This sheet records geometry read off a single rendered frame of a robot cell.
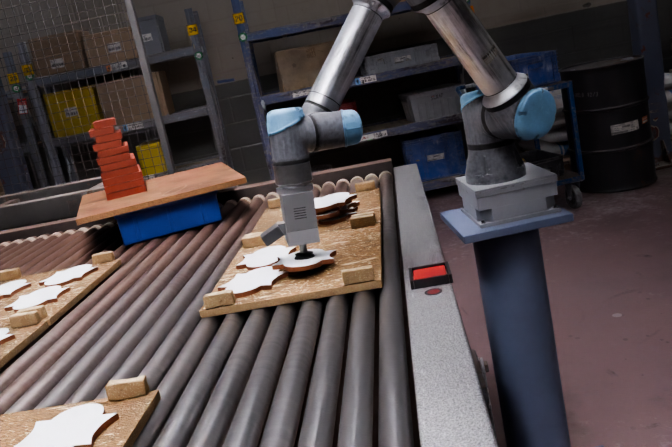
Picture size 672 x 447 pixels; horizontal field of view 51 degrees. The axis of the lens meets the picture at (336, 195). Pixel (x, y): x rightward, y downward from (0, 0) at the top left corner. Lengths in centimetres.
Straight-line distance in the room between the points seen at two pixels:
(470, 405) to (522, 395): 106
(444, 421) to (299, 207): 64
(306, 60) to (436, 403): 497
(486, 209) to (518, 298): 25
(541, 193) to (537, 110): 23
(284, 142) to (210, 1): 505
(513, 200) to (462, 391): 89
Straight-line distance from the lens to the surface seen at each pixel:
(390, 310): 120
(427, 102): 581
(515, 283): 182
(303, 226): 139
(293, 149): 138
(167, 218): 216
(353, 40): 158
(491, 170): 176
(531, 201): 176
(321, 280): 136
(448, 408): 90
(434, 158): 589
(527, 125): 162
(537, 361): 192
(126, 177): 232
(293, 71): 573
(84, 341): 145
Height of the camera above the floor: 136
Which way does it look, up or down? 12 degrees down
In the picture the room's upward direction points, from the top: 12 degrees counter-clockwise
